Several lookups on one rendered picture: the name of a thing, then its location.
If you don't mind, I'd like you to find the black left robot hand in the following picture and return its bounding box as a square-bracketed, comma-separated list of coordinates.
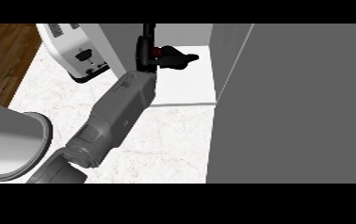
[135, 24, 162, 75]

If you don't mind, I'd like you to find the dark wine bottle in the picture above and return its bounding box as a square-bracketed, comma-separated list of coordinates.
[150, 44, 203, 71]

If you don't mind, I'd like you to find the white cabinet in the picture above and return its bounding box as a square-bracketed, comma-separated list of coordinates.
[98, 24, 256, 107]

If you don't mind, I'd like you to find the flat dark grey cabinet door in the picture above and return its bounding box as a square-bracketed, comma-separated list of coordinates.
[204, 24, 356, 184]

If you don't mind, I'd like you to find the white toaster appliance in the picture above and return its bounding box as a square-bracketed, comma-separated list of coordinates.
[36, 24, 113, 84]

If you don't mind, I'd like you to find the grey round container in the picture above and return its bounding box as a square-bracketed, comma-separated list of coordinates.
[0, 105, 55, 183]

